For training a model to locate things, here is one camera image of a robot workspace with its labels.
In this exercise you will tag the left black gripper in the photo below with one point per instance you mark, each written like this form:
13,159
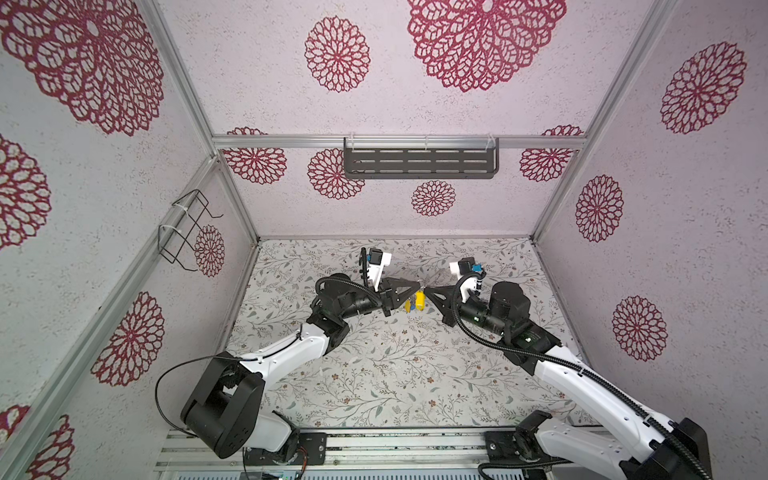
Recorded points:
388,296

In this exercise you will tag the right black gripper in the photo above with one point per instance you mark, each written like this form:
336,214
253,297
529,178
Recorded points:
451,308

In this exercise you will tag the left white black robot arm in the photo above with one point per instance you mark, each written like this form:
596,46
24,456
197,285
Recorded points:
224,409

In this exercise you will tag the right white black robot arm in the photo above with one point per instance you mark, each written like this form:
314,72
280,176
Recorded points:
639,443

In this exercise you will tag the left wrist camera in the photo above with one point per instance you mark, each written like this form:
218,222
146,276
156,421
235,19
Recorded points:
372,262

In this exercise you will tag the dark metal wall shelf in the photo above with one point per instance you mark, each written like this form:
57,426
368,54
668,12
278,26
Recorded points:
420,159

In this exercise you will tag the black wire wall rack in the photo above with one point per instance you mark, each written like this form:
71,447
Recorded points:
204,241

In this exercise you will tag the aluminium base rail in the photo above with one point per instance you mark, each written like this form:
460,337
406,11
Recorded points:
339,449

